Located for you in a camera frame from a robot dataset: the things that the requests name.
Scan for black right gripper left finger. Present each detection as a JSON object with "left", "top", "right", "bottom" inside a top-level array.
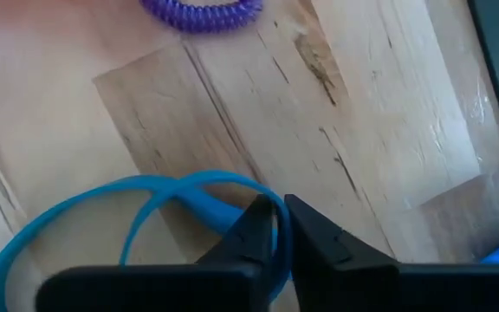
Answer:
[{"left": 36, "top": 193, "right": 275, "bottom": 312}]

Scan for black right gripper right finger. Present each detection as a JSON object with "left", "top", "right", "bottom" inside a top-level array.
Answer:
[{"left": 283, "top": 193, "right": 499, "bottom": 312}]

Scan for purple coil wristband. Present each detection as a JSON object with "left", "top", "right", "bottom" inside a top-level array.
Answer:
[{"left": 139, "top": 0, "right": 264, "bottom": 35}]

